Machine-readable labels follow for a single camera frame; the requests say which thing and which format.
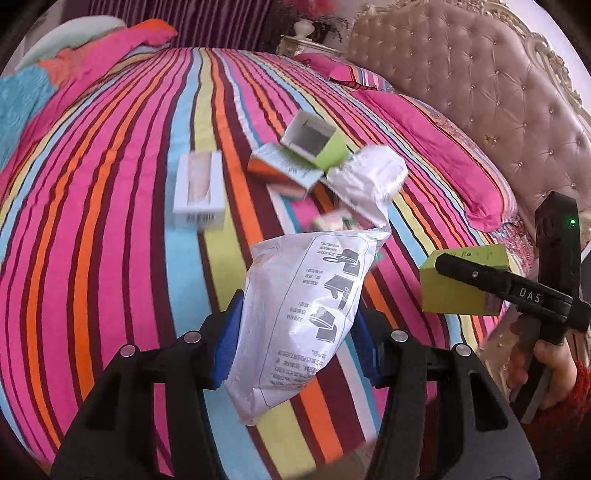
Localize crumpled white plastic bag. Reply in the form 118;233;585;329
323;145;408;229

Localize tufted beige headboard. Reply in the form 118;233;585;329
346;0;591;259

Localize orange white box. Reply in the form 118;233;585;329
247;143;324;200

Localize small pink pillow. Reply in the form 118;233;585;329
295;52;393;93

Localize white printed plastic bag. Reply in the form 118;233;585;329
225;229;392;426

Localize large pink pillow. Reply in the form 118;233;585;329
355;90;518;232

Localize person's right forearm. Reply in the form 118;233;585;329
522;360;591;480

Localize dark purple curtain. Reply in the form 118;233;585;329
88;0;287;49

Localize small green white packet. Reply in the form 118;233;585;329
308;209;363;232

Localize open green white box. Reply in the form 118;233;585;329
280;111;348;171

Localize light green pillow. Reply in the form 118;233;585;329
14;16;132;70

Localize green carton box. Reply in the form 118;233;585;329
419;244;510;317

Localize red flowers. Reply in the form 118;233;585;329
281;0;349;28

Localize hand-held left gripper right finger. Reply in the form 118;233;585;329
353;305;541;480

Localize striped bed sheet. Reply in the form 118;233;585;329
0;46;513;480

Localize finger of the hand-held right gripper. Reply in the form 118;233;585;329
434;253;511;299

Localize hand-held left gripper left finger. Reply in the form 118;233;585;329
50;290;245;480

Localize person's right hand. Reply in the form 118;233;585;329
507;322;578;411

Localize white box with pink window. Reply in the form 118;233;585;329
173;151;225;229

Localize white nightstand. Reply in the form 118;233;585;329
279;34;342;58

